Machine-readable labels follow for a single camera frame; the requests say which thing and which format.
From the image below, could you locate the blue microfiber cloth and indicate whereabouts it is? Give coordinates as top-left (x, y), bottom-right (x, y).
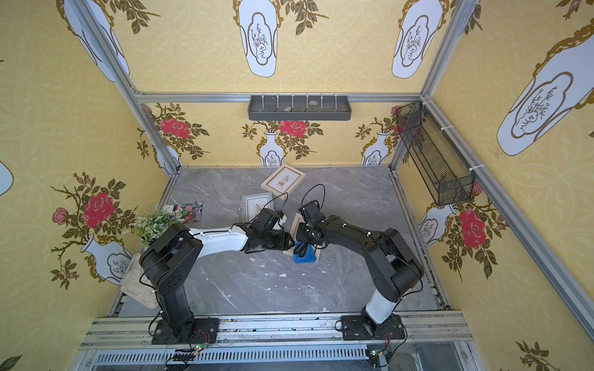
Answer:
top-left (293, 242), bottom-right (317, 264)

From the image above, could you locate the grey-green picture frame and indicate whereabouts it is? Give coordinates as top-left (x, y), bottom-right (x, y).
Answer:
top-left (242, 192), bottom-right (273, 222)

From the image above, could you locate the beige picture frame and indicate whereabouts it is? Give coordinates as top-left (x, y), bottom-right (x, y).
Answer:
top-left (261, 164), bottom-right (306, 196)
top-left (283, 213), bottom-right (321, 263)

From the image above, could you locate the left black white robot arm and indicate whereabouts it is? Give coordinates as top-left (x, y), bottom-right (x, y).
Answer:
top-left (139, 209), bottom-right (295, 337)

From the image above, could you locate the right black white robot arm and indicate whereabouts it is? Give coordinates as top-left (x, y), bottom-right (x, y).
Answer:
top-left (296, 216), bottom-right (424, 336)

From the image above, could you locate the floral patterned box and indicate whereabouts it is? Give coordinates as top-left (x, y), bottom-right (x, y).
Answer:
top-left (163, 201), bottom-right (204, 224)

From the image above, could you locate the potted green plant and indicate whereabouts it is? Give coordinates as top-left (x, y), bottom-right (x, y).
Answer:
top-left (131, 209), bottom-right (183, 252)

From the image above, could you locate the beige work glove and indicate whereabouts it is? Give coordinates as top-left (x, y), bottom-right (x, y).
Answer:
top-left (121, 254), bottom-right (159, 309)

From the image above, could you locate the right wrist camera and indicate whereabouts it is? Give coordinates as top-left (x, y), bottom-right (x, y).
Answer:
top-left (299, 200), bottom-right (326, 227)

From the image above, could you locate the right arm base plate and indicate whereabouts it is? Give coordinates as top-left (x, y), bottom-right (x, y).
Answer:
top-left (340, 315), bottom-right (406, 341)

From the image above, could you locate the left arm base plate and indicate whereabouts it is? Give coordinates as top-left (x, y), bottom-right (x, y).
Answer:
top-left (152, 318), bottom-right (221, 345)

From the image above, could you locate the grey wall shelf tray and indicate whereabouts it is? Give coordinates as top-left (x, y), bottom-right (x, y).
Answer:
top-left (247, 94), bottom-right (353, 122)

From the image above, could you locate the black wire mesh basket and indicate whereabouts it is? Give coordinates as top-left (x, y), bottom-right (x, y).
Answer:
top-left (394, 102), bottom-right (476, 207)

